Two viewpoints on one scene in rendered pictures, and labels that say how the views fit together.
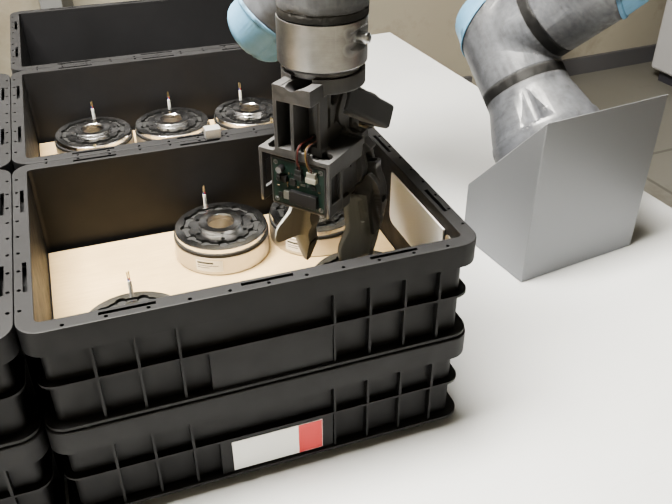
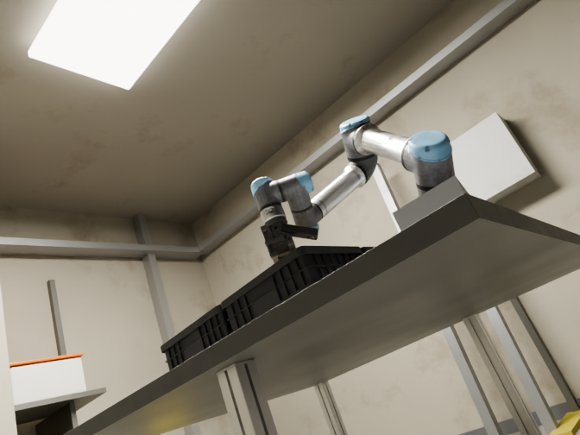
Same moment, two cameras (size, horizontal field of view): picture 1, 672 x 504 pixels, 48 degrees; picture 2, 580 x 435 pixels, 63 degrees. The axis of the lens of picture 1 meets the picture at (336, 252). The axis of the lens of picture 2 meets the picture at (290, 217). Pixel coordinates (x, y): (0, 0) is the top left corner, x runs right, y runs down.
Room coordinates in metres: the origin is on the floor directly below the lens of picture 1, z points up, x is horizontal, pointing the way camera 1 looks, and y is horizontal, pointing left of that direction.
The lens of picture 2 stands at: (-0.07, -1.17, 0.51)
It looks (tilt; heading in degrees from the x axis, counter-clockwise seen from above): 23 degrees up; 58
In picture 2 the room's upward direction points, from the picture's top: 22 degrees counter-clockwise
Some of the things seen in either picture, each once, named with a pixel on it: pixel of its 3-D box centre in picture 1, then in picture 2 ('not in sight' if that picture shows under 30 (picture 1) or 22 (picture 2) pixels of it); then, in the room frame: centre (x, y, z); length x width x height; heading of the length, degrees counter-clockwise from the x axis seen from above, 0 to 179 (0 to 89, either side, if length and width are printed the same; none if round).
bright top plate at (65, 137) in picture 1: (93, 133); not in sight; (0.96, 0.33, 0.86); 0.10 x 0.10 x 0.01
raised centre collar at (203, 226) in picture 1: (220, 223); not in sight; (0.72, 0.13, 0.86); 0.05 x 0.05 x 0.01
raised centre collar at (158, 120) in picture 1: (171, 119); not in sight; (1.00, 0.23, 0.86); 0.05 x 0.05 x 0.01
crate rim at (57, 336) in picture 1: (229, 211); (291, 278); (0.65, 0.10, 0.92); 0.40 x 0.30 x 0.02; 110
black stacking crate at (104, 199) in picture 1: (233, 254); (296, 293); (0.65, 0.10, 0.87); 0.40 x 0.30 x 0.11; 110
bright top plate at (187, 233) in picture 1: (221, 226); not in sight; (0.72, 0.13, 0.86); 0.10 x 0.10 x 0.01
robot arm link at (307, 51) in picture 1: (325, 41); (273, 216); (0.62, 0.01, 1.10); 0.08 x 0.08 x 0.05
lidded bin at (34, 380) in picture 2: not in sight; (39, 387); (-0.11, 2.19, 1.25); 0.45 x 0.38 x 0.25; 24
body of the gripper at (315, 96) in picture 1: (319, 134); (280, 240); (0.61, 0.01, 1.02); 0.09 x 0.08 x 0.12; 150
